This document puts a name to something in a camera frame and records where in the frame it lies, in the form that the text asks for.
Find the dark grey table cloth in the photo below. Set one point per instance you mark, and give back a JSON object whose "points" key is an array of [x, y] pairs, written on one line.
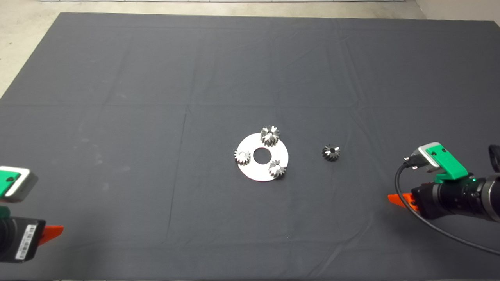
{"points": [[156, 117]]}

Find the round metal plate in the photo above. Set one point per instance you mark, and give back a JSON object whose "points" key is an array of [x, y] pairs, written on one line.
{"points": [[258, 172]]}

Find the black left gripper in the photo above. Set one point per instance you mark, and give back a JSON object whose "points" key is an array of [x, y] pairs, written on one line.
{"points": [[19, 240]]}

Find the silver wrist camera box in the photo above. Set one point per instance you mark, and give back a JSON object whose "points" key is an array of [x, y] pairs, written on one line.
{"points": [[427, 162], [29, 181]]}

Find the green right camera mount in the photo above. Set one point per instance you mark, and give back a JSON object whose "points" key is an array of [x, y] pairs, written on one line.
{"points": [[449, 164]]}

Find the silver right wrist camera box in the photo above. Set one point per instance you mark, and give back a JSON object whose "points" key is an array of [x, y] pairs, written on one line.
{"points": [[427, 162]]}

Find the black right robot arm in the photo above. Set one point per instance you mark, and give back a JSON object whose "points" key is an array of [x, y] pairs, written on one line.
{"points": [[493, 199]]}

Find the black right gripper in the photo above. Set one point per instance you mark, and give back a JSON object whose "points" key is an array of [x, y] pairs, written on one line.
{"points": [[449, 199]]}

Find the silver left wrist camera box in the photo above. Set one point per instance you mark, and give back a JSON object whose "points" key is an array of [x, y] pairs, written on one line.
{"points": [[29, 181]]}

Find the small steel gear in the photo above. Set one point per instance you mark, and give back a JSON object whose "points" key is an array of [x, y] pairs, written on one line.
{"points": [[331, 154], [277, 169], [242, 157]]}

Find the larger steel gear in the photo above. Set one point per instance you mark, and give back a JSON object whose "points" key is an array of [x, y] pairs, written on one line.
{"points": [[270, 137]]}

